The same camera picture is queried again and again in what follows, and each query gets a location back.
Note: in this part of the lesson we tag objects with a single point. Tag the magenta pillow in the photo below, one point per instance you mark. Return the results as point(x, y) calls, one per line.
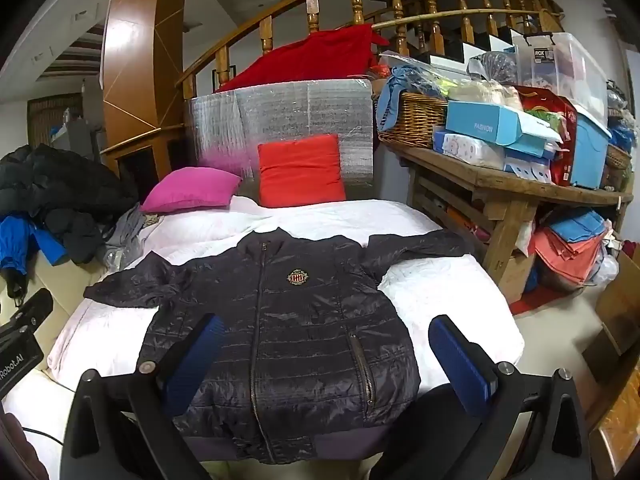
point(190, 190)

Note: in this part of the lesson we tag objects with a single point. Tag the white blue tissue pack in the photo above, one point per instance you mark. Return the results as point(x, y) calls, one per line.
point(470, 150)

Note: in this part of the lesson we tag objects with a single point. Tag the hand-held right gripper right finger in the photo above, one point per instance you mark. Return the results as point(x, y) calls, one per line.
point(460, 360)

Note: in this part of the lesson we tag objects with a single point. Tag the wooden stair railing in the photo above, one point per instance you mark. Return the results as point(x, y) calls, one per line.
point(313, 10)

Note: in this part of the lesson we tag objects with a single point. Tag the wooden chair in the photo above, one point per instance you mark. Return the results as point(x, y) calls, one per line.
point(620, 425)

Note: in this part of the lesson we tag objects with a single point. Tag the red floor mat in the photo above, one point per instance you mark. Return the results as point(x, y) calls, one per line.
point(535, 300)

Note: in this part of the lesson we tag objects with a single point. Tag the clear plastic storage box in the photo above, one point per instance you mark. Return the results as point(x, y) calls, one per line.
point(575, 70)

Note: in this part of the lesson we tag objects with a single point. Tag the wooden bedside cabinet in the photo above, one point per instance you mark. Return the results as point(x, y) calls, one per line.
point(135, 60)

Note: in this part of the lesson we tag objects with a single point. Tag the wooden table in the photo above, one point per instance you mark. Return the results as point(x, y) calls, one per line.
point(500, 180)

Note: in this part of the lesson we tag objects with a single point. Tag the blue cardboard box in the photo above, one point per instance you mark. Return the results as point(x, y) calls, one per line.
point(480, 122)

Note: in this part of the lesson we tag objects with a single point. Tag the red cloth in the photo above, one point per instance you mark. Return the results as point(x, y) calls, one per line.
point(310, 55)

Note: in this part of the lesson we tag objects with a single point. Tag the blue plastic bin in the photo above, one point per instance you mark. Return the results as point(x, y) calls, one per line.
point(590, 155)

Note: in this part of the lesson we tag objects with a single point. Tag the pile of black coats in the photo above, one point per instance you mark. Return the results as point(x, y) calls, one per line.
point(65, 185)

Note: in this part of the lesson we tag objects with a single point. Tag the white blanket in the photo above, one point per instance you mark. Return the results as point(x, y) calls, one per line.
point(440, 280)

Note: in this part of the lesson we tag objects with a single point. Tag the stack of folded cloths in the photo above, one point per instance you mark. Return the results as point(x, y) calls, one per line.
point(565, 255)

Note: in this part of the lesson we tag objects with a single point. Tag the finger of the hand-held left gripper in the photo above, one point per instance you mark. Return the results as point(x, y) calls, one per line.
point(35, 305)

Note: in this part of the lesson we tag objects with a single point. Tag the red gift bag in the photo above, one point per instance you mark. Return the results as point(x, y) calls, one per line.
point(562, 110)

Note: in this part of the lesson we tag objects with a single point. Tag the black puffer jacket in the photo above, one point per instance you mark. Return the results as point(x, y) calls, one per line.
point(300, 320)

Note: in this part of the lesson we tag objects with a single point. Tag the blue jacket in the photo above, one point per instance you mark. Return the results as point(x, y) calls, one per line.
point(15, 240)

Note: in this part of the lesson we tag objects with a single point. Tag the blue cloth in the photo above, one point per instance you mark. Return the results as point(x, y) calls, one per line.
point(387, 100)

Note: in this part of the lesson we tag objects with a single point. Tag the beige sofa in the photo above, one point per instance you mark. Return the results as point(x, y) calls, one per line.
point(55, 280)

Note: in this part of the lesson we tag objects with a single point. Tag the grey garment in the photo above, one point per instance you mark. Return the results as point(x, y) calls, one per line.
point(125, 235)

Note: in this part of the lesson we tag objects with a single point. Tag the beige cloth bundle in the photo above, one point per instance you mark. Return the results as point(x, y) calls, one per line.
point(485, 95)

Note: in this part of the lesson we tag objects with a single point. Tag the dotted clear plastic bag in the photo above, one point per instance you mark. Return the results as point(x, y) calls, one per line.
point(492, 67)

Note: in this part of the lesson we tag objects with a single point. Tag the silver foil insulation mat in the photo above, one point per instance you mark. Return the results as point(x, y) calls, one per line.
point(280, 110)

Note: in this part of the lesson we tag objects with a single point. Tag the white blue patterned pack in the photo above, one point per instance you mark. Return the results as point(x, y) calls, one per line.
point(527, 169)

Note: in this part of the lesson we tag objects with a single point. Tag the small wicker basket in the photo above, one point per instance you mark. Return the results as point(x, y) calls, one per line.
point(619, 157)

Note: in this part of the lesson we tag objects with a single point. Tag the red pillow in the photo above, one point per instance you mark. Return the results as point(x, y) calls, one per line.
point(300, 170)

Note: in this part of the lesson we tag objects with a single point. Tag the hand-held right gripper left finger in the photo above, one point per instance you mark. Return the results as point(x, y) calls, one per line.
point(195, 360)

